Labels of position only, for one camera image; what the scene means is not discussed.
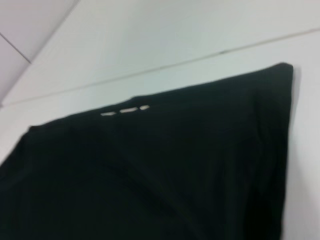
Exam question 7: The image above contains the black t-shirt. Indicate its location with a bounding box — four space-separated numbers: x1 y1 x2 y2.
0 61 295 240

